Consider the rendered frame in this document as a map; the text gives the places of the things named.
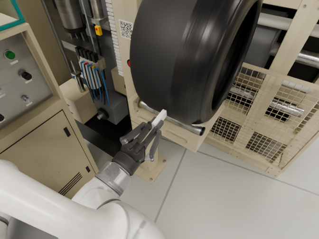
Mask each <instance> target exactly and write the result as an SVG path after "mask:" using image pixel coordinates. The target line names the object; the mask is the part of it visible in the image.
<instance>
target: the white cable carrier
mask: <svg viewBox="0 0 319 239"><path fill-rule="evenodd" d="M105 2H107V3H106V6H107V11H108V15H109V16H108V18H109V22H110V26H111V30H112V31H111V33H112V39H113V43H114V45H113V46H114V49H115V53H116V54H115V55H116V61H117V67H118V72H119V75H121V76H124V75H123V69H122V61H121V55H120V49H119V43H118V37H117V32H116V25H115V19H114V13H113V6H112V0H105Z"/></svg>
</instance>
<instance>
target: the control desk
mask: <svg viewBox="0 0 319 239"><path fill-rule="evenodd" d="M0 159H4V160H8V161H10V162H12V163H14V164H15V165H16V166H17V167H18V169H19V171H20V172H22V173H24V174H25V175H27V176H29V177H31V178H32V179H34V180H36V181H38V182H40V183H41V184H43V185H45V186H47V187H48V188H50V189H52V190H54V191H55V192H57V193H59V194H61V195H63V196H64V197H66V198H68V199H70V200H71V199H72V198H73V197H74V196H75V195H76V193H77V192H78V191H79V190H80V189H81V188H82V187H83V186H84V185H85V184H86V183H88V182H89V181H91V180H92V179H93V178H94V177H95V175H96V174H97V173H98V172H99V170H98V168H97V166H96V163H95V161H94V159H93V157H92V155H91V153H90V151H89V149H88V147H87V145H86V143H85V140H84V138H83V136H82V134H81V132H80V130H79V128H78V126H77V124H76V122H75V119H74V117H73V115H72V113H71V111H70V109H69V107H68V105H67V103H66V101H65V99H64V96H63V94H62V92H61V90H60V88H59V86H58V84H57V82H56V80H55V77H54V75H53V73H52V71H51V69H50V67H49V65H48V63H47V61H46V59H45V56H44V54H43V52H42V50H41V48H40V46H39V44H38V42H37V40H36V38H35V35H34V33H33V31H32V29H31V27H30V25H29V24H28V23H26V22H24V23H22V24H19V25H16V26H13V27H11V28H8V29H5V30H2V31H0Z"/></svg>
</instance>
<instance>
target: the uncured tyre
mask: <svg viewBox="0 0 319 239"><path fill-rule="evenodd" d="M262 4H263V0H142V2H141V5H140V7H139V10H138V13H137V15H136V19H135V22H134V25H133V30H132V35H131V43H130V69H131V76H132V80H133V84H134V87H135V90H136V93H137V95H138V96H139V98H140V99H141V100H142V101H143V102H144V103H145V104H146V105H147V106H148V107H150V108H152V109H154V110H156V111H158V112H161V111H162V110H163V109H164V110H166V111H167V116H169V117H171V118H173V119H175V120H177V121H179V122H181V123H183V124H186V125H192V124H195V125H198V124H202V123H205V122H208V121H209V120H210V119H211V118H212V117H213V116H214V115H215V113H216V112H217V110H218V109H219V107H220V106H221V104H222V103H223V101H224V99H225V98H226V96H227V94H228V93H229V91H230V89H231V87H232V85H233V83H234V81H235V79H236V77H237V75H238V73H239V71H240V69H241V66H242V64H243V62H244V59H245V57H246V54H247V52H248V49H249V47H250V44H251V41H252V38H253V36H254V32H255V29H256V26H257V23H258V19H259V15H260V12H261V8H262Z"/></svg>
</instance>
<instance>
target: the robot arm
mask: <svg viewBox="0 0 319 239"><path fill-rule="evenodd" d="M166 116H167V111H166V110H164V109H163V110H162V111H161V112H160V113H159V115H158V116H157V117H153V119H152V120H151V121H148V123H145V122H142V123H141V124H140V125H138V126H137V127H136V128H135V129H133V130H132V131H131V132H129V133H128V134H127V135H125V136H123V137H120V142H121V144H122V147H121V150H120V151H119V152H118V153H117V154H116V155H115V156H114V158H113V159H112V162H110V161H107V162H106V163H105V165H104V166H103V167H102V168H101V169H100V171H99V172H98V173H97V174H96V175H95V177H94V178H93V179H92V180H91V181H89V182H88V183H86V184H85V185H84V186H83V187H82V188H81V189H80V190H79V191H78V192H77V193H76V195H75V196H74V197H73V198H72V199H71V200H70V199H68V198H66V197H64V196H63V195H61V194H59V193H57V192H55V191H54V190H52V189H50V188H48V187H47V186H45V185H43V184H41V183H40V182H38V181H36V180H34V179H32V178H31V177H29V176H27V175H25V174H24V173H22V172H20V171H19V169H18V167H17V166H16V165H15V164H14V163H12V162H10V161H8V160H4V159H0V239H7V229H8V225H9V222H10V220H11V217H14V218H16V219H18V220H21V221H23V222H25V223H27V224H29V225H31V226H34V227H36V228H38V229H40V230H42V231H44V232H47V233H49V234H51V235H53V236H56V237H58V239H166V238H165V236H164V234H163V232H162V231H161V229H160V228H159V227H158V226H157V224H156V223H155V222H154V221H152V220H151V219H150V218H149V217H147V216H146V215H145V214H143V213H142V212H140V211H139V210H137V209H135V208H134V207H132V206H131V205H129V204H127V203H124V202H122V201H121V200H120V199H119V198H120V196H121V195H122V194H123V192H124V190H125V189H126V188H127V186H128V185H129V184H130V182H131V177H130V176H132V175H133V174H134V173H135V171H136V170H137V169H138V167H139V166H140V164H141V163H143V162H144V161H145V160H150V161H151V162H153V161H154V154H155V152H156V149H157V147H158V144H159V142H160V139H161V136H162V133H161V130H160V128H161V127H162V126H163V124H164V119H165V118H166ZM152 128H153V129H152ZM151 129H152V131H151V132H150V130H151ZM149 132H150V133H149ZM148 133H149V135H147V134H148ZM138 134H139V135H138ZM137 135H138V136H137ZM136 136H137V137H136ZM146 136H147V137H146ZM134 137H136V138H135V139H134V140H133V141H132V142H130V143H128V142H129V141H131V140H132V139H133V138H134ZM145 137H146V138H145ZM154 137H155V139H154ZM144 138H145V139H144ZM153 139H154V141H153V143H152V146H151V148H150V152H149V153H148V154H147V155H146V156H145V150H146V149H147V146H148V145H149V144H150V142H151V141H152V140H153ZM143 140H144V141H143ZM142 141H143V142H142Z"/></svg>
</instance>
